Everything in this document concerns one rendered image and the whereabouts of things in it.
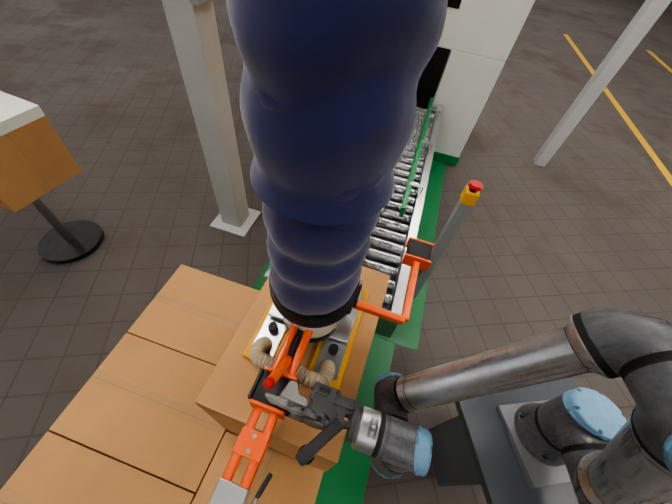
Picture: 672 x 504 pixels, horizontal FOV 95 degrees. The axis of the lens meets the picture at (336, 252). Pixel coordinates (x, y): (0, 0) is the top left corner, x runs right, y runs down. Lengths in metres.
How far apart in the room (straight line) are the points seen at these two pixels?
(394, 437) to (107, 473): 1.07
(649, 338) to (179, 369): 1.44
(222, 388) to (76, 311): 1.74
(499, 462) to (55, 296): 2.58
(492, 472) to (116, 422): 1.34
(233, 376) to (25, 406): 1.61
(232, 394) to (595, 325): 0.82
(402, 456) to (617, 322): 0.46
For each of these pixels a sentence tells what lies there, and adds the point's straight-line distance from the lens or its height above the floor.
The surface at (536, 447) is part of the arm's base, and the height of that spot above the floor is 0.82.
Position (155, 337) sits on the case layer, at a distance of 1.62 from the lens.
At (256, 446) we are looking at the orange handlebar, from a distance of 0.78.
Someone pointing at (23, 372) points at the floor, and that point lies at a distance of 2.52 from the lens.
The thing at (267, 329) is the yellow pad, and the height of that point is 1.04.
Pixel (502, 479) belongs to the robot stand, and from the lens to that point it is 1.35.
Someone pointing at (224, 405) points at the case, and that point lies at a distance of 0.95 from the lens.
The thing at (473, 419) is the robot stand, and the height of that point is 0.75.
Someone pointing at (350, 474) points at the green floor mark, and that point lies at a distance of 1.94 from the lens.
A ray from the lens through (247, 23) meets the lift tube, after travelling 0.36.
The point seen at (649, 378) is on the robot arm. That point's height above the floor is 1.51.
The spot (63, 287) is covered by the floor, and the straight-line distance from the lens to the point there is 2.73.
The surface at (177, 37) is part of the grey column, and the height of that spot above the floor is 1.32.
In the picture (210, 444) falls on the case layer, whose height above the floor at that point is 0.54.
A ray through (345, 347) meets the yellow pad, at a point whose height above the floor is 1.04.
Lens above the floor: 1.92
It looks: 52 degrees down
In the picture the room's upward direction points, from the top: 9 degrees clockwise
